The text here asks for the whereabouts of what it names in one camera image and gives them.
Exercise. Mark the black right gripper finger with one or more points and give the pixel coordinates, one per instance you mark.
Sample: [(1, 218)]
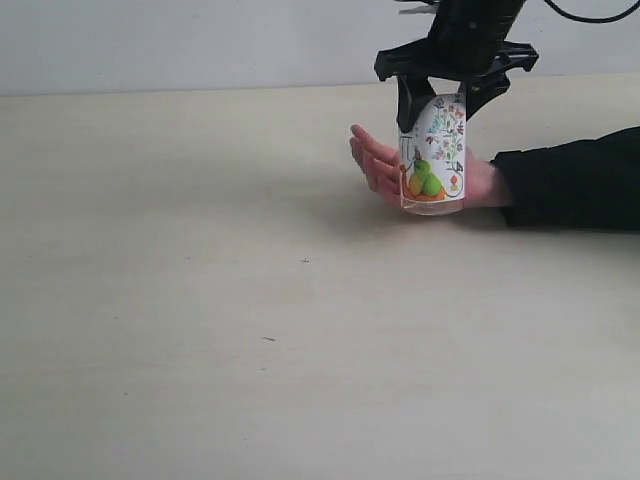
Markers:
[(414, 94), (482, 90)]

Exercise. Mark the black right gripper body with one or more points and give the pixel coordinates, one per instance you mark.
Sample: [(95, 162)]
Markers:
[(466, 40)]

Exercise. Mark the clear bottle floral orange label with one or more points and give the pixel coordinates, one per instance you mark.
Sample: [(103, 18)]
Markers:
[(433, 158)]

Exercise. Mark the black sleeved human forearm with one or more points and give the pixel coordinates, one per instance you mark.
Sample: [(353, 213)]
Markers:
[(586, 184)]

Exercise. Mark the bare open human hand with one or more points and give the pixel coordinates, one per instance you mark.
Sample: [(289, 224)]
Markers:
[(486, 186)]

